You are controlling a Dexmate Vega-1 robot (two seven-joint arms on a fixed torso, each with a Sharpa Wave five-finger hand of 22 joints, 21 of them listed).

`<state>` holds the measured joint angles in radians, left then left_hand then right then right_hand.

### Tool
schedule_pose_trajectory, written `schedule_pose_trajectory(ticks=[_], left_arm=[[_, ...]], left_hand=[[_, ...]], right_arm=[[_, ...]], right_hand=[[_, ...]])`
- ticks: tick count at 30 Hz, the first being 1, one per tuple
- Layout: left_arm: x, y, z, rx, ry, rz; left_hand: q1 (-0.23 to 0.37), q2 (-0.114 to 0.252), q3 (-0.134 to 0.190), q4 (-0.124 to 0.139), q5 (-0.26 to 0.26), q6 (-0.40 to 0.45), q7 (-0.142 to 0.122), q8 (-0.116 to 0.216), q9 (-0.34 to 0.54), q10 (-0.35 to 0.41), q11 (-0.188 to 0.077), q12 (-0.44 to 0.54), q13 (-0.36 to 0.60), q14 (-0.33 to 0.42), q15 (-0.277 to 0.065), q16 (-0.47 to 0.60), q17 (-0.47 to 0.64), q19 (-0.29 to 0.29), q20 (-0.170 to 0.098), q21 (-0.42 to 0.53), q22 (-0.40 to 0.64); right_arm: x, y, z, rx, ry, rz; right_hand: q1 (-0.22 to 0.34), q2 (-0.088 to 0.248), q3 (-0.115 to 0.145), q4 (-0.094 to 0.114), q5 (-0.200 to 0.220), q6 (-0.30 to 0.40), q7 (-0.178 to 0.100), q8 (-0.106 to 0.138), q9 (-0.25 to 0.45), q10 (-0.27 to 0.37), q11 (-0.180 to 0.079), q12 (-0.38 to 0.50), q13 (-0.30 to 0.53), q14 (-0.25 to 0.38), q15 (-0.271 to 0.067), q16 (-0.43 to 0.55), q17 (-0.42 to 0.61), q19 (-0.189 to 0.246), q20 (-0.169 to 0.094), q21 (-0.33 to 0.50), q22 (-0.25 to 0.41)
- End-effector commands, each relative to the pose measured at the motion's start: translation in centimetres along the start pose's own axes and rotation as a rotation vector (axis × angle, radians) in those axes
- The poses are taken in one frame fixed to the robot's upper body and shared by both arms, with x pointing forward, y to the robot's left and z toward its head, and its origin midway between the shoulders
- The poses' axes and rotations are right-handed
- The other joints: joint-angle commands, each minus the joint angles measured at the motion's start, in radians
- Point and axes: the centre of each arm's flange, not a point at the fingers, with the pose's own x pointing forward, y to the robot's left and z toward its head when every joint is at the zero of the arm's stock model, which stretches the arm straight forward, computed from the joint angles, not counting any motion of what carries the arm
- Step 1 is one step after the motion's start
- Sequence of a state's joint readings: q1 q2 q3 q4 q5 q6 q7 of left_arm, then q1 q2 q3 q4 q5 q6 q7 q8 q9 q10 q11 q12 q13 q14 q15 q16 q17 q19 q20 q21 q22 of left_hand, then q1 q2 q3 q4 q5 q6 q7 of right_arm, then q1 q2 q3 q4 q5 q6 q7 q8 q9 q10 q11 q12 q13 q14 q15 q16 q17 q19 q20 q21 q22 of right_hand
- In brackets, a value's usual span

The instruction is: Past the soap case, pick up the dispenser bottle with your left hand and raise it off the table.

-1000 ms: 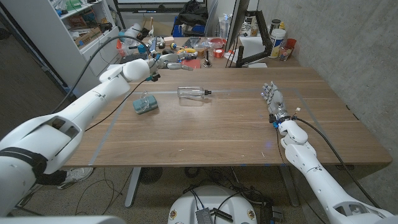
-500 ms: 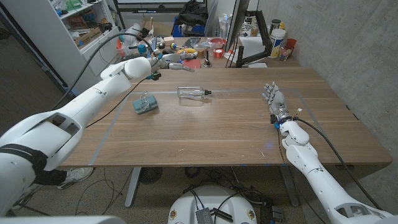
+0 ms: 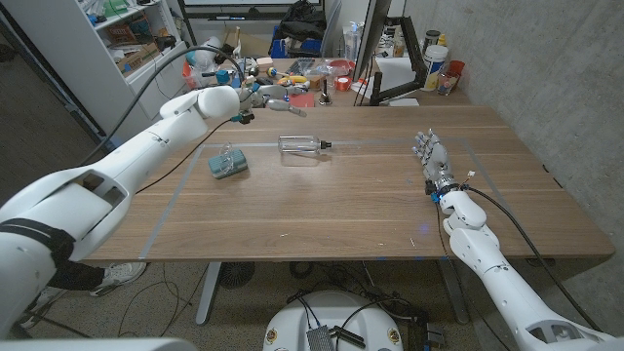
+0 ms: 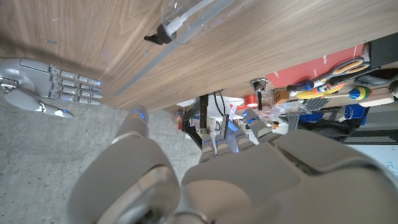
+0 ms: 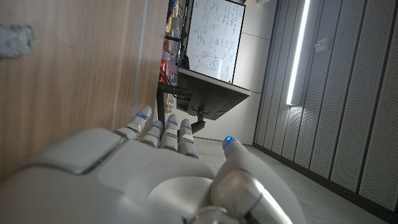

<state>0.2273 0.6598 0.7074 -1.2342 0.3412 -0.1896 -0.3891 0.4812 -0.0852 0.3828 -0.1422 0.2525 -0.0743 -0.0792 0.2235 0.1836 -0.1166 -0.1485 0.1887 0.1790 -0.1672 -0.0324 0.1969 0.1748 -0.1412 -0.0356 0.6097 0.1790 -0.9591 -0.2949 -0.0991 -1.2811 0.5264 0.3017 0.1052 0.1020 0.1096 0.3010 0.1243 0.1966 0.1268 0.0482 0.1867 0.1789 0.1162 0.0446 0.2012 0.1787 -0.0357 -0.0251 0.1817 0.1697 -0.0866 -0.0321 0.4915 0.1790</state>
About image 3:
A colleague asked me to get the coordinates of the grey perforated block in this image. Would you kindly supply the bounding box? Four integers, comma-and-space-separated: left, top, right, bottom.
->
305, 325, 337, 351

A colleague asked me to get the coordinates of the grey metal table leg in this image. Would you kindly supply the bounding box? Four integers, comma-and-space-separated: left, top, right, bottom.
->
437, 257, 471, 326
195, 261, 223, 327

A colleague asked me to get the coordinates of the clear plastic dispenser bottle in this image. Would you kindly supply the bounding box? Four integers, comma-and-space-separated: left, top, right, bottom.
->
277, 135, 333, 156

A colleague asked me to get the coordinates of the white sneaker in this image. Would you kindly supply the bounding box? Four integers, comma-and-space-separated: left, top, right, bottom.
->
19, 286, 67, 329
90, 261, 147, 297

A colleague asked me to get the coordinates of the red cutting mat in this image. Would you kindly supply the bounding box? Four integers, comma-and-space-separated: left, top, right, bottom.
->
287, 92, 317, 108

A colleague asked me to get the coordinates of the cardboard box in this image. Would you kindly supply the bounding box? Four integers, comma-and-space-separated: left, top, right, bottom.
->
115, 42, 162, 77

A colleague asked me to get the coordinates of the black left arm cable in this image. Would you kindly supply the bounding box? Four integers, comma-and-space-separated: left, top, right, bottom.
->
80, 45, 245, 167

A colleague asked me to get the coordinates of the black backpack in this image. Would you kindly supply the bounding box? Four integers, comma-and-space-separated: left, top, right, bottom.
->
268, 0, 328, 43

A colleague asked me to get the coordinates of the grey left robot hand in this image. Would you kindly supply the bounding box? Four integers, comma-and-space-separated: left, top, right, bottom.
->
238, 83, 308, 123

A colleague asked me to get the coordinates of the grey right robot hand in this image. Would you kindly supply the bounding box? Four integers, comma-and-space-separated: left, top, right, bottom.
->
412, 129, 459, 196

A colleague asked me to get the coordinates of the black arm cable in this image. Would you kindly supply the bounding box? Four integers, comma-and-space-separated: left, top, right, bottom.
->
80, 45, 245, 167
465, 185, 604, 332

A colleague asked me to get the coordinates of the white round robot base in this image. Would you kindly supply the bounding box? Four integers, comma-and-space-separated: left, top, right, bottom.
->
262, 291, 405, 351

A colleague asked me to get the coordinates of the teal sponge block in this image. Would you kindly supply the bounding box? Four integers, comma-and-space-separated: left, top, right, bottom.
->
208, 141, 249, 180

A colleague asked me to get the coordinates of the red bowl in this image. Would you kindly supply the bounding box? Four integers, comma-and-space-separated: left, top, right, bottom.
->
329, 58, 357, 77

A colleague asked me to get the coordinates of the white paper sheet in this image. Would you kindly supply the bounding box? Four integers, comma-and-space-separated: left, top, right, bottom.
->
373, 57, 420, 95

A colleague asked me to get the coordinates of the white labelled canister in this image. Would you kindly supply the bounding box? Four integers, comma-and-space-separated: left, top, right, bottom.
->
421, 44, 449, 93

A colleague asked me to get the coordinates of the black computer monitor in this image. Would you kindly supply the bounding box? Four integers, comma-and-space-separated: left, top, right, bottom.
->
351, 0, 393, 82

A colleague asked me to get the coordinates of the blue storage bin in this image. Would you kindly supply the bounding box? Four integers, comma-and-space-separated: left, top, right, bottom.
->
270, 38, 323, 59

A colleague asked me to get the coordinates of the red cup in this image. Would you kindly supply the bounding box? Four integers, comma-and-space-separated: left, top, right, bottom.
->
437, 59, 466, 97

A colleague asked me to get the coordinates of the white shelf cabinet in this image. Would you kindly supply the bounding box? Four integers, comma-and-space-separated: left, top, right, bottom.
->
0, 0, 191, 155

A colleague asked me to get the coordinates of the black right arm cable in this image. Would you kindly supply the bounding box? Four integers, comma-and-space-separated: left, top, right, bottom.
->
465, 185, 604, 332

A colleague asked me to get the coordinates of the black round floor fan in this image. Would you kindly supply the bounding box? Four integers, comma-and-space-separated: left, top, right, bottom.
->
217, 261, 256, 290

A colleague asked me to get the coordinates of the dark capped bottle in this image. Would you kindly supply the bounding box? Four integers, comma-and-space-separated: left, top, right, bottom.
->
423, 29, 442, 55

